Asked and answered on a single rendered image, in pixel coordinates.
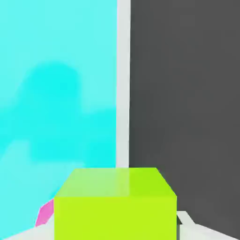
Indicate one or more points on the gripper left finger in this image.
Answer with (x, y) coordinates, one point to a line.
(43, 233)

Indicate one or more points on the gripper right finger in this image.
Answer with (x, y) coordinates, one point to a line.
(189, 231)

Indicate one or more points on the small lime green cube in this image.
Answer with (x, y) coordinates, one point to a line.
(115, 215)

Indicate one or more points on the small pink cube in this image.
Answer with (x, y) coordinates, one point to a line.
(45, 212)

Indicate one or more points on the large cyan box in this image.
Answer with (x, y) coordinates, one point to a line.
(56, 84)

